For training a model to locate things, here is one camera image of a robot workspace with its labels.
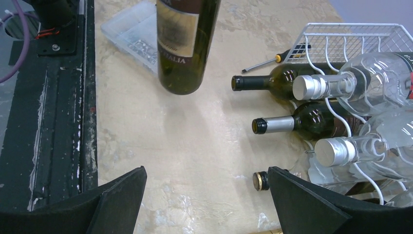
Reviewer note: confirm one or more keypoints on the clear plastic parts box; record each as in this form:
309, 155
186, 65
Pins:
133, 31

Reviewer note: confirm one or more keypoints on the tall clear bottle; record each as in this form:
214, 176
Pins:
402, 200

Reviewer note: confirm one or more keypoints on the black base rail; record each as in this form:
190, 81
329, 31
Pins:
48, 139

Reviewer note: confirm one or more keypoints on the small dark bottle gold cap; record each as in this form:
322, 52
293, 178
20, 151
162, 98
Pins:
260, 181

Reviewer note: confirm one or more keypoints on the dark labelled wine bottle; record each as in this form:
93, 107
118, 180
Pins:
185, 30

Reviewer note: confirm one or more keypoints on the black handled screwdriver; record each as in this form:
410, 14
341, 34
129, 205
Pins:
298, 52

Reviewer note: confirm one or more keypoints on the red bottle gold foil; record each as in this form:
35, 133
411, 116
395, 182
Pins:
367, 187

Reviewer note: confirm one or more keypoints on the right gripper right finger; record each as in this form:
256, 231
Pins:
306, 208

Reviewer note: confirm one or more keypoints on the dark bottle silver collar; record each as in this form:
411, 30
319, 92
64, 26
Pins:
312, 121

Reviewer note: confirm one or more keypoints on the clear bottle silver cap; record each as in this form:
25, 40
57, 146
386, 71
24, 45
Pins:
366, 85

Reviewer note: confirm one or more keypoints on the white wire wine rack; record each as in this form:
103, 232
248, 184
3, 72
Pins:
334, 44

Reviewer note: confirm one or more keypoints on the dark green lower bottle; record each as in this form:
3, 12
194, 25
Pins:
279, 82

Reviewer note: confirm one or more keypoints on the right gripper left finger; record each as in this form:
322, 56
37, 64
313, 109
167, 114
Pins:
111, 208

